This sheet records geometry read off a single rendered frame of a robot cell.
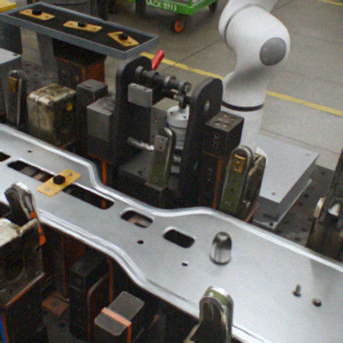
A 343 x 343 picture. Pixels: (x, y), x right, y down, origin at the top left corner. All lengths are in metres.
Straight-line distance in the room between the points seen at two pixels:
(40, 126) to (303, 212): 0.76
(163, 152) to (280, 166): 0.58
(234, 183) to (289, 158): 0.60
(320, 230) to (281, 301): 0.16
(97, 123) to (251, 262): 0.45
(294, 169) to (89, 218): 0.74
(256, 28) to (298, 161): 0.46
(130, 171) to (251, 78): 0.39
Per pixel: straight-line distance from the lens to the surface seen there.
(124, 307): 0.74
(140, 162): 1.08
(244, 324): 0.73
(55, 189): 0.94
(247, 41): 1.18
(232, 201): 0.92
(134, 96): 0.96
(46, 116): 1.09
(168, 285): 0.76
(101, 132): 1.05
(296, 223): 1.41
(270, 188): 1.34
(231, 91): 1.28
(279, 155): 1.49
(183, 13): 4.79
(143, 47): 1.14
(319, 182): 1.60
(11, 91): 1.16
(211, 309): 0.60
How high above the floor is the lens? 1.55
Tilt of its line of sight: 33 degrees down
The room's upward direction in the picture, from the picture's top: 4 degrees clockwise
